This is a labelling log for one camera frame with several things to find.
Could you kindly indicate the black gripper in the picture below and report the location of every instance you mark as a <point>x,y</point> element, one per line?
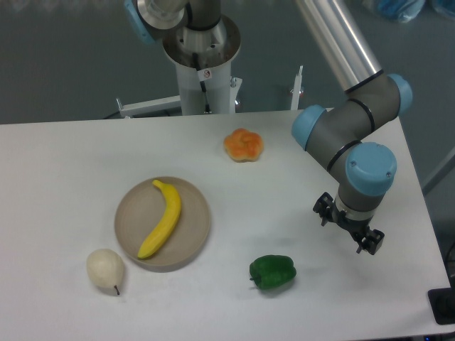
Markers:
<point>335,210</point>

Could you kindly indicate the yellow banana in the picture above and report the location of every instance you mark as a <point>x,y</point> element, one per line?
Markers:
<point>166,225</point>

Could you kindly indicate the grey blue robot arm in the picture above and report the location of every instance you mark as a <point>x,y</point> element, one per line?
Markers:
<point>335,138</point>

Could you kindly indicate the beige round plate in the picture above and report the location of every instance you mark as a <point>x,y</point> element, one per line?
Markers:
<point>141,209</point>

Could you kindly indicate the green bell pepper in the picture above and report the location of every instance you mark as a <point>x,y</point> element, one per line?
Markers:
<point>272,271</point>

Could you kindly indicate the black box at edge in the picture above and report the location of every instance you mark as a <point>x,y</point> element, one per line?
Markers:
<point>442,304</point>

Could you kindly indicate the orange bread roll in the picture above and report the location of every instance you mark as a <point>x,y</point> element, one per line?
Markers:
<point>243,145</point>

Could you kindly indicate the blue plastic bag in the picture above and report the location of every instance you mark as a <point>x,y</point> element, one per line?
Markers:
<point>406,11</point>

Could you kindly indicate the pale white pear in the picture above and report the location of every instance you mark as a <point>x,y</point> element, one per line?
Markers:
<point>105,269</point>

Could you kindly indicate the white metal right bracket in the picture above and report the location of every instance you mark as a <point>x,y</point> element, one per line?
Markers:
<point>297,90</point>

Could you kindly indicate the white metal bracket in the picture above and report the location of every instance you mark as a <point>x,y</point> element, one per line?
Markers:
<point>148,107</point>
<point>297,90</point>

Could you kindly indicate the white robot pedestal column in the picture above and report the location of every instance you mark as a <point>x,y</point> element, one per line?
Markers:
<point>203,67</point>

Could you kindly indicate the white metal left bracket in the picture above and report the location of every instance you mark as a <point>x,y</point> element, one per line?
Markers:
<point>148,107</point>

